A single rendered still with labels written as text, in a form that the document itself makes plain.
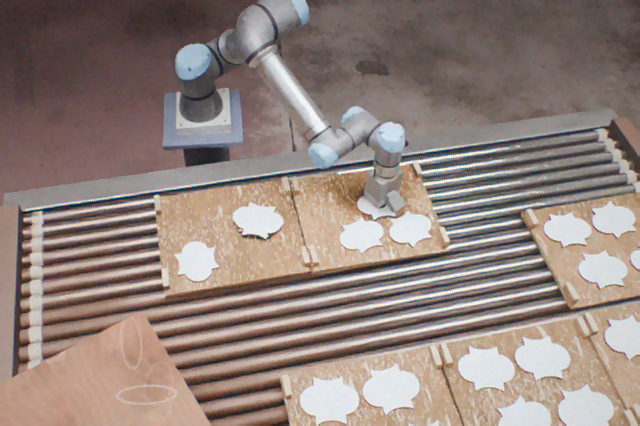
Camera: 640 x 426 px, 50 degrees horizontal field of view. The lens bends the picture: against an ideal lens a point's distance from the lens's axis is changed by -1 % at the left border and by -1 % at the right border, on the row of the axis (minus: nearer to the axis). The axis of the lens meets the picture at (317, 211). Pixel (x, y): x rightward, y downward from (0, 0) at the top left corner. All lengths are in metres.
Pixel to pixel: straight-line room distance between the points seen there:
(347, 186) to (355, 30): 2.28
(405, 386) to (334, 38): 2.81
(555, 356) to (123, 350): 1.10
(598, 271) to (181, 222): 1.22
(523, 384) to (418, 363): 0.27
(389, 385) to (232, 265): 0.55
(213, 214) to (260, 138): 1.56
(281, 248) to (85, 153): 1.85
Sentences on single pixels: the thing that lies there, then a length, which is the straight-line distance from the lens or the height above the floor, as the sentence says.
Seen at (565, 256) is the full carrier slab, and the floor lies 0.94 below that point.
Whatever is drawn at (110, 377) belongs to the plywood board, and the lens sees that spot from 1.72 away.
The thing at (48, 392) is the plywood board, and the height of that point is 1.04.
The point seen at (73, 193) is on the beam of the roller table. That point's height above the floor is 0.92.
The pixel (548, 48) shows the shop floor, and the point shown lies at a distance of 4.48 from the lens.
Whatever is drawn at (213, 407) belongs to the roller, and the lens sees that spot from 1.78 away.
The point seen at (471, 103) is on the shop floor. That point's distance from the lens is 3.94.
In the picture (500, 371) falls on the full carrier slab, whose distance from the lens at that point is 1.87.
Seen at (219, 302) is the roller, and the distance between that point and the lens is 1.92.
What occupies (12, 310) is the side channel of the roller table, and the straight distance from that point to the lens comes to 1.99.
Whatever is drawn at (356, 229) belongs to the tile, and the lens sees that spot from 2.03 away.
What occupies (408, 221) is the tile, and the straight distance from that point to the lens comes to 2.07.
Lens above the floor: 2.55
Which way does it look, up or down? 51 degrees down
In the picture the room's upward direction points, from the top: 4 degrees clockwise
